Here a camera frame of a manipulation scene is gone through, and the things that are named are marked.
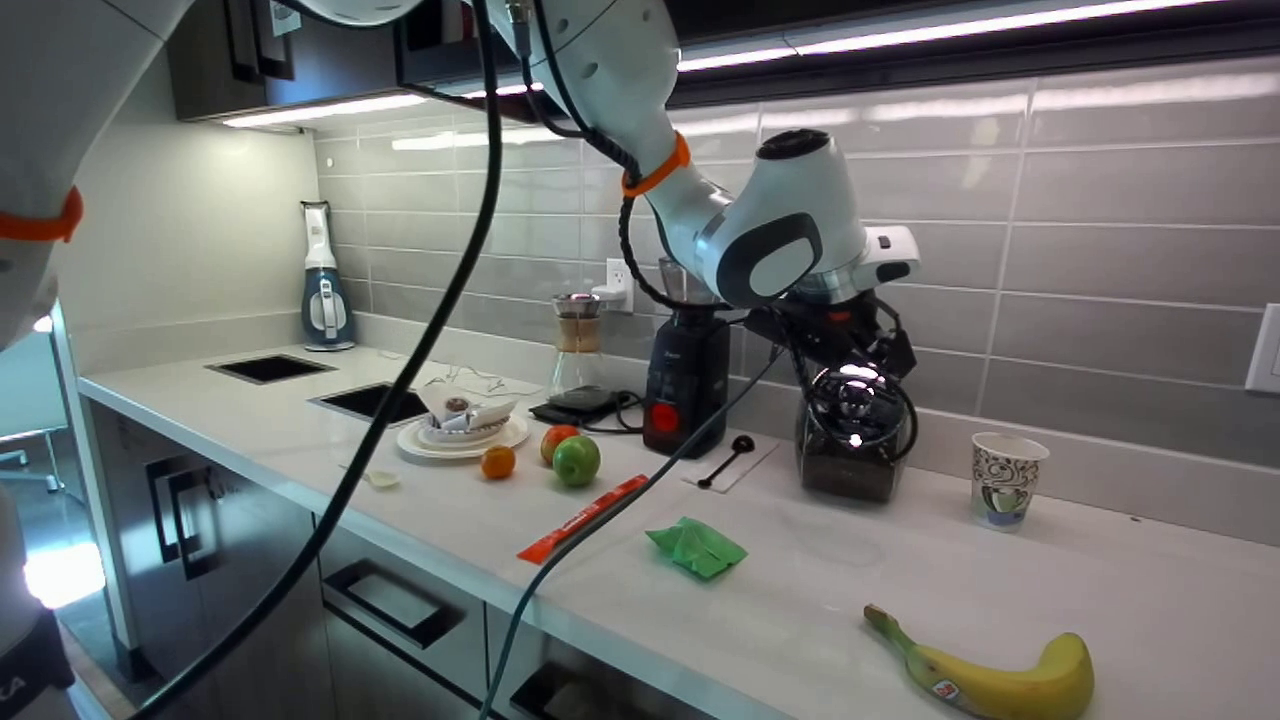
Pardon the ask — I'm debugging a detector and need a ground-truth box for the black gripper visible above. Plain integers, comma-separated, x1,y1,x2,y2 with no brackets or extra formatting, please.
761,291,920,413

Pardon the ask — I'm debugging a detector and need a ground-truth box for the black coffee grinder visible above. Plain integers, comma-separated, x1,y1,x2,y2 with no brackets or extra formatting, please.
641,299,738,458

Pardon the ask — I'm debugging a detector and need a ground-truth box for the patterned paper cup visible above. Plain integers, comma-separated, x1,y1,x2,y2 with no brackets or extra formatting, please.
969,428,1054,528

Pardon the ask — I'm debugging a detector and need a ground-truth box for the green crumpled packet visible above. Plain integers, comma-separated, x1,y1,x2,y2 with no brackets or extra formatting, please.
646,517,754,582

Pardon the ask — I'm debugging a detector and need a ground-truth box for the black kitchen scale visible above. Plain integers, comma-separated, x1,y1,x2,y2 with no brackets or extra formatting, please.
530,385,646,431

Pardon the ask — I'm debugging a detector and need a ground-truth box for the glass spice jar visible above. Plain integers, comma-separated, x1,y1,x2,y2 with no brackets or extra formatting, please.
552,289,603,394

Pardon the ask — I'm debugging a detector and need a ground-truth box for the green apple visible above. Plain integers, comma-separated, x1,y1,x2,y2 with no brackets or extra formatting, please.
547,431,603,490

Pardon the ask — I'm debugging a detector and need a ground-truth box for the red orange peach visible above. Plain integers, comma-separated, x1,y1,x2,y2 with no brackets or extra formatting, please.
537,421,586,469

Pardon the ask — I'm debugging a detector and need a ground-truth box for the orange stick packet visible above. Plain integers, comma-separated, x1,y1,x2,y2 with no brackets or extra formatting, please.
518,473,651,569

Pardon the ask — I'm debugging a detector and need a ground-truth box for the yellow banana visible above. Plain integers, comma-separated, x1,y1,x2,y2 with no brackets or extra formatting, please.
862,598,1099,720

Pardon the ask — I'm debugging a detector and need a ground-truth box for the white round plate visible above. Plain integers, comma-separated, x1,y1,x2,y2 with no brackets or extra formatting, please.
393,405,537,462

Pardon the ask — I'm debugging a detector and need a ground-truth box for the white crumpled wrapper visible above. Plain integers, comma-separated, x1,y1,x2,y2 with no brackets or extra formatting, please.
416,366,521,428

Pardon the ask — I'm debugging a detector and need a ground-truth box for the black square countertop inset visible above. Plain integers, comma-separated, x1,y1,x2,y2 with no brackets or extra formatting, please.
208,350,337,388
315,381,434,428

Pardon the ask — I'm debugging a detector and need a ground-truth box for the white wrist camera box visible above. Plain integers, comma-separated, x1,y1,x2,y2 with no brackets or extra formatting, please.
862,222,925,284

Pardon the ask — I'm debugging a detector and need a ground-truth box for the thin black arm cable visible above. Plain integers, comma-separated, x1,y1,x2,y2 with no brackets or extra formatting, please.
514,0,731,320

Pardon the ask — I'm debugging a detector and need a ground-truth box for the orange arm strap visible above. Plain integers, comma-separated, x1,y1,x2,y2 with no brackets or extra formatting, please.
0,182,87,248
618,131,698,203

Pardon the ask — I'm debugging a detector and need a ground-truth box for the thin blue cable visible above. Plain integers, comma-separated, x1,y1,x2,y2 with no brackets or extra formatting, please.
478,339,791,720

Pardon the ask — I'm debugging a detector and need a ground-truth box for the thick black cable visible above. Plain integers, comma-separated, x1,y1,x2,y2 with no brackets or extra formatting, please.
128,0,510,720

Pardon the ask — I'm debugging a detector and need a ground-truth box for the black drawer handle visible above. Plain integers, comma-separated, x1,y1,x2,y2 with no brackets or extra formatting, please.
510,655,595,720
321,555,471,652

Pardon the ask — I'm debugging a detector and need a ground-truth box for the black cabinet door handle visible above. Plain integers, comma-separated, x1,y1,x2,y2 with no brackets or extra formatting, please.
144,455,230,582

